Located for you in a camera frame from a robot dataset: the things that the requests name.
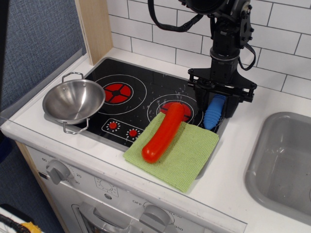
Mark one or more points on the light wooden post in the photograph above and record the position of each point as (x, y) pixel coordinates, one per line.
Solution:
(95, 25)

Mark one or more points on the black toy stove top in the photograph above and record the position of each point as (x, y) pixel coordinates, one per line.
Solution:
(133, 97)

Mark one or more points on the red toy sausage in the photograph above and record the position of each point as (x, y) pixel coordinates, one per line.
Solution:
(165, 134)

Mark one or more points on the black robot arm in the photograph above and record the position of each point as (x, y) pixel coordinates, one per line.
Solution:
(231, 31)

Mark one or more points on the yellow black object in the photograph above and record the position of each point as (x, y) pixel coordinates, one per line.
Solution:
(26, 227)

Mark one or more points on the blue-handled metal spoon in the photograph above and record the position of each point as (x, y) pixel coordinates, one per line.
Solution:
(214, 111)

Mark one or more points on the white toy oven front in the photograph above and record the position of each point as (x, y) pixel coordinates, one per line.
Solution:
(85, 203)

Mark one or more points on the grey oven knob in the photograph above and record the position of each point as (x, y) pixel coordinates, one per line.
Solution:
(155, 218)

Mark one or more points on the steel bowl with handles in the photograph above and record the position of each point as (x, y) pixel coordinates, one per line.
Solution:
(73, 102)

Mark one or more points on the green woven cloth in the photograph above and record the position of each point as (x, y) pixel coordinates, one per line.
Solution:
(182, 161)

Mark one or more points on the grey timer knob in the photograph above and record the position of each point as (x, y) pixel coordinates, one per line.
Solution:
(57, 171)

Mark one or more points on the grey sink basin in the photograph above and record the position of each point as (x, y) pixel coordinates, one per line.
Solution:
(279, 173)

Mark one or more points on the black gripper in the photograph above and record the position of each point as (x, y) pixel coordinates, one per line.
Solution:
(221, 78)

